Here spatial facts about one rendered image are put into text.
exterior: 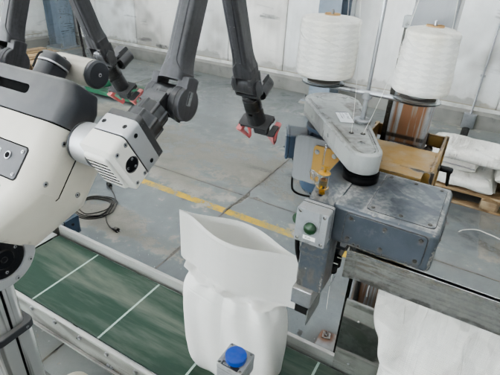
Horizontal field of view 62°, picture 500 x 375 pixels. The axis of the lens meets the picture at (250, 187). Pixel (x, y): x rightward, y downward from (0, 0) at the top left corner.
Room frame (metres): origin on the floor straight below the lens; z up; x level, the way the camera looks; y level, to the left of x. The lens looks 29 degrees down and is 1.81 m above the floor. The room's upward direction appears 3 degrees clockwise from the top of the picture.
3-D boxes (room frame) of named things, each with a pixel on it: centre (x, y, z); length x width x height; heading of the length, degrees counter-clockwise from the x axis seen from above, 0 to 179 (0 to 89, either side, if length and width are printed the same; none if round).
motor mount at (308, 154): (1.22, -0.27, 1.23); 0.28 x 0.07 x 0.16; 62
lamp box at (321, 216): (0.80, -0.15, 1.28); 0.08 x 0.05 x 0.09; 62
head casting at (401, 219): (0.87, -0.32, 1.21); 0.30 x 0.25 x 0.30; 62
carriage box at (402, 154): (1.19, -0.45, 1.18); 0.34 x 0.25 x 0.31; 152
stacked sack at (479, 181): (3.39, -1.86, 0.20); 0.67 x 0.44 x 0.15; 62
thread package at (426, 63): (1.07, -0.42, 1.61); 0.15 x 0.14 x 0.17; 62
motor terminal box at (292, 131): (1.33, -0.15, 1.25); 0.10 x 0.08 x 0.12; 177
